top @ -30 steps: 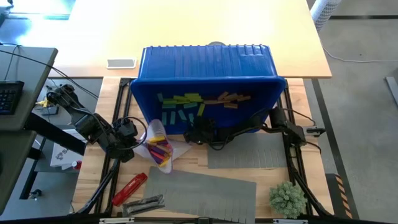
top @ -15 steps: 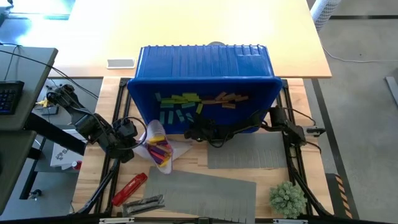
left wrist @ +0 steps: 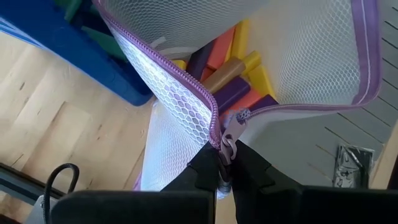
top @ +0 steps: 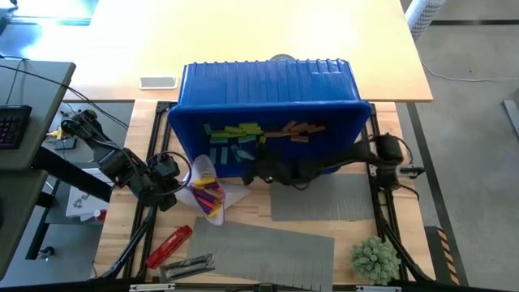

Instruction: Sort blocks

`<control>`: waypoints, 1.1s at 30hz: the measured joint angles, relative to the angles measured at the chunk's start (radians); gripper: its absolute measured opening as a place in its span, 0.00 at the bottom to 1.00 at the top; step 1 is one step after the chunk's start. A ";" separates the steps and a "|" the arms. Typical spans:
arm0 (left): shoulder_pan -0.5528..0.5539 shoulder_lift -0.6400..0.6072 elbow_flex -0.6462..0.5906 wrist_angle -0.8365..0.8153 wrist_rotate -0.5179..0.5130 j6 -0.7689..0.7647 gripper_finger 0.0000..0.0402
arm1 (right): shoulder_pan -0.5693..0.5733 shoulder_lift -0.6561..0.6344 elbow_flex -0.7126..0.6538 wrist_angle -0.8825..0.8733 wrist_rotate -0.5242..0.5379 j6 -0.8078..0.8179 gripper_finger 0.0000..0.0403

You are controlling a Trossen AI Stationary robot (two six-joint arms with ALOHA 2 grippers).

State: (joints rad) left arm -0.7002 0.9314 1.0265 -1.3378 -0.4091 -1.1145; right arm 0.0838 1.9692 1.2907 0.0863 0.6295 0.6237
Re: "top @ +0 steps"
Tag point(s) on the red wooden block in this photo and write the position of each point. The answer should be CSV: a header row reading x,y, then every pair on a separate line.
x,y
202,203

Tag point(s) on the yellow connector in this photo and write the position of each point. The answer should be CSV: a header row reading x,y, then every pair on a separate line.
x,y
57,133

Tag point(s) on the blue plastic bin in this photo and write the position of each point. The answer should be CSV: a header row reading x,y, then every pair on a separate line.
x,y
263,81

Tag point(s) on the black small box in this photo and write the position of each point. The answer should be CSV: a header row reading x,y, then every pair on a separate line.
x,y
65,144

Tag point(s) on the white-framed smartphone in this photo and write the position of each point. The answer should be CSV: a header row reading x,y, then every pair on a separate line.
x,y
158,82

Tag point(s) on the red capped can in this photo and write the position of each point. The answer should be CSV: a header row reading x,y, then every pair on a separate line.
x,y
100,215

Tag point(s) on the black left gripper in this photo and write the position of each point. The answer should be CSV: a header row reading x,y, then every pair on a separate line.
x,y
160,192

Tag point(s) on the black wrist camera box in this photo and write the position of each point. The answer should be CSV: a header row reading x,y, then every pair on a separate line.
x,y
164,164

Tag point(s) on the grey metal stand leg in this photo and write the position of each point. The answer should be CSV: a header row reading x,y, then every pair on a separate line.
x,y
511,117

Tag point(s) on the white metal table leg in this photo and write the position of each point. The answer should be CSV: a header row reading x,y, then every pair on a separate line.
x,y
423,16

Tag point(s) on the silver arm base bracket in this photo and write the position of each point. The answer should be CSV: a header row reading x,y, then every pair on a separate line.
x,y
411,170

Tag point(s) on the grey slotted divider panel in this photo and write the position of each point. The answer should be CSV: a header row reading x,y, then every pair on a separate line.
x,y
324,198
263,251

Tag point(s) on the black caster wheel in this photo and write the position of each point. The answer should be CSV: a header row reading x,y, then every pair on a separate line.
x,y
45,253

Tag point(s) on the yellow wooden block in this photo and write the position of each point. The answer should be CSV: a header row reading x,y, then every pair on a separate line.
x,y
215,211
204,181

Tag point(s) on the teal wooden block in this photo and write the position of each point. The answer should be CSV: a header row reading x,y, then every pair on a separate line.
x,y
224,155
207,129
243,155
219,140
247,138
213,155

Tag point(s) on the green artificial plant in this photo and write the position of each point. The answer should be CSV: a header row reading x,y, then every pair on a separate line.
x,y
375,261

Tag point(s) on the natural wooden block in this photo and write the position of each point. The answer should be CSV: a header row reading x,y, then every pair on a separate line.
x,y
302,127
290,125
299,138
275,134
316,129

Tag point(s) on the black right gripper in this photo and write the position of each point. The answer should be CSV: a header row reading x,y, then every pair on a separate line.
x,y
271,168

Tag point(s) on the grey side desk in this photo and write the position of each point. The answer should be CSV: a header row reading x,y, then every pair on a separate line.
x,y
44,93

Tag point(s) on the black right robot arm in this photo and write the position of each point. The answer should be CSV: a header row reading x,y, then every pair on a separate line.
x,y
365,156

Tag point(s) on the black keyboard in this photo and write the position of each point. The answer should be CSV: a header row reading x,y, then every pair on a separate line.
x,y
14,127

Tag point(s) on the green wooden block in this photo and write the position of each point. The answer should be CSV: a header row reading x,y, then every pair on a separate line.
x,y
220,134
262,140
234,130
249,125
253,131

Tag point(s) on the black desk beam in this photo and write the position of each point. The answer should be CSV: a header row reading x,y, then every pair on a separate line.
x,y
69,176

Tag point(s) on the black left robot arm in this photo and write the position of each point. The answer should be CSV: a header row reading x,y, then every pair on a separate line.
x,y
117,166

